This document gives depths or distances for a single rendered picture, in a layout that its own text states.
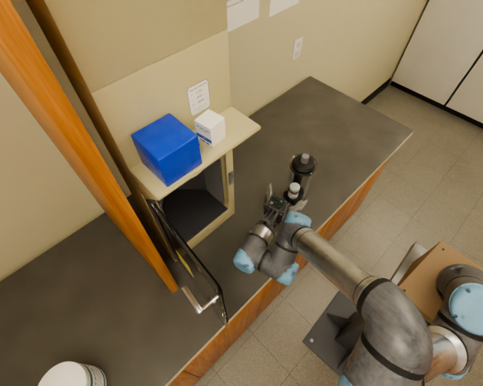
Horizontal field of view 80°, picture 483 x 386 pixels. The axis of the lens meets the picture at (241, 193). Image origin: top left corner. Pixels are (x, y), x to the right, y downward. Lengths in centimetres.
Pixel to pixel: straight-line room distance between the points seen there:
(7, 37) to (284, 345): 193
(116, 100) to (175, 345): 80
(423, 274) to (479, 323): 26
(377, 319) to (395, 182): 229
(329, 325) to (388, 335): 150
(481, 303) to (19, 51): 105
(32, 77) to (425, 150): 313
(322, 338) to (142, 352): 126
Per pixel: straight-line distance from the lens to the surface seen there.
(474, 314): 100
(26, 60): 43
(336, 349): 210
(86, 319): 122
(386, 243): 248
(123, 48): 58
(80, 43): 55
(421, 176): 302
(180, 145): 60
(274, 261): 90
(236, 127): 75
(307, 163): 113
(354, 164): 152
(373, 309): 64
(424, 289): 121
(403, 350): 62
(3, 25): 42
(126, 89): 61
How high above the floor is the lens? 202
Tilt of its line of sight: 55 degrees down
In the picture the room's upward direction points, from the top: straight up
